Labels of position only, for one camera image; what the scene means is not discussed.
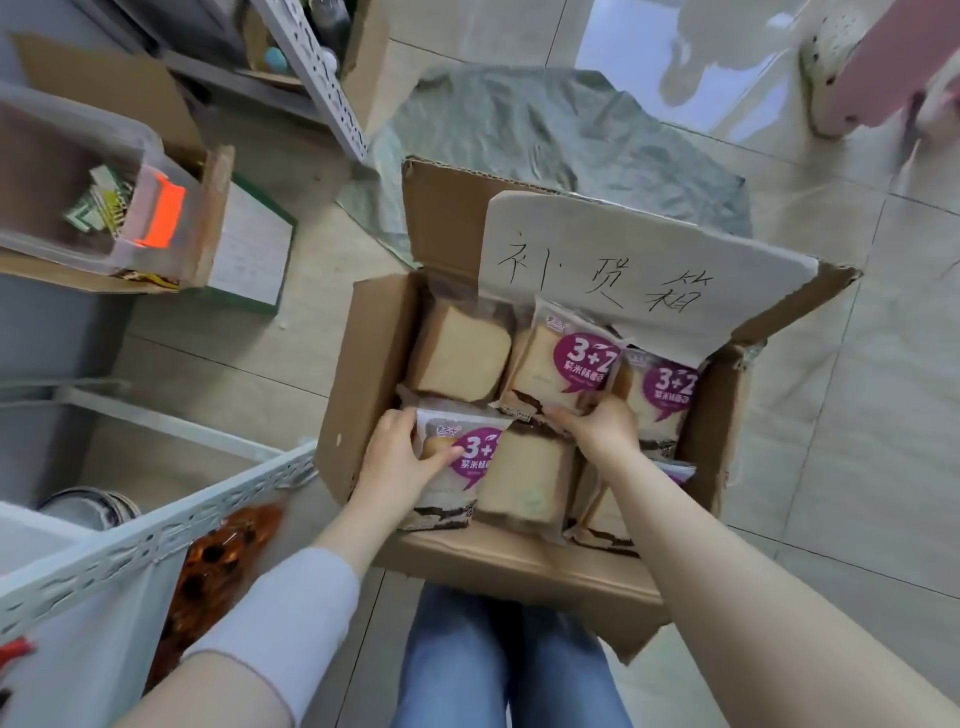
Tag person's right hand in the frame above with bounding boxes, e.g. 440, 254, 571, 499
541, 393, 645, 481

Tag person's left hand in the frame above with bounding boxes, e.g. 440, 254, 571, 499
348, 408, 466, 538

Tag purple label bread packet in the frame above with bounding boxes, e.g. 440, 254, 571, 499
491, 296, 628, 433
397, 386, 515, 534

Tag pile of bread packets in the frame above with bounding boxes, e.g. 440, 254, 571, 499
404, 284, 703, 556

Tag brown cardboard box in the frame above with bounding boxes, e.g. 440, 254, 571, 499
314, 155, 862, 665

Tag white metal shelf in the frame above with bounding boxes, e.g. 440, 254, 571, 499
0, 378, 320, 728

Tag person's right forearm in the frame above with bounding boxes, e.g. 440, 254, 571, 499
599, 457, 960, 728

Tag person's left forearm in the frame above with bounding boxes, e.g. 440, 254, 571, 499
112, 517, 406, 728

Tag person's blue jeans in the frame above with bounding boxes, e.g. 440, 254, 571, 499
389, 583, 635, 728

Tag white handwritten paper sheet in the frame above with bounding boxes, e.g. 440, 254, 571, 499
477, 189, 820, 369

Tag white arm sleeve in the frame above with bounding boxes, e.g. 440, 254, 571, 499
183, 545, 363, 725

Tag orange packet with dark pieces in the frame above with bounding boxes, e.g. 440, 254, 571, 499
143, 503, 286, 693

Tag green clipboard with paper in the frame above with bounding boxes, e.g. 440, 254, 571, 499
183, 172, 299, 315

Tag round metal pot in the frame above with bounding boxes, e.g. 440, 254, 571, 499
37, 485, 144, 532

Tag grey green woven sack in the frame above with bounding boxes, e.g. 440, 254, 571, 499
335, 63, 754, 268

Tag green yellow sachets bundle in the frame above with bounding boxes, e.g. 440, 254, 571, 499
63, 164, 136, 238

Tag cluster of red snack packets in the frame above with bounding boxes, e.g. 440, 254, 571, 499
0, 635, 37, 680

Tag brown bottle carton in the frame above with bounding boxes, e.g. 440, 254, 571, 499
239, 0, 391, 140

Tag green plastic bottle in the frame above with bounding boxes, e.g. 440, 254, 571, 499
308, 0, 354, 50

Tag clear bin with orange latches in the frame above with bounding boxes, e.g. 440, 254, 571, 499
0, 78, 204, 280

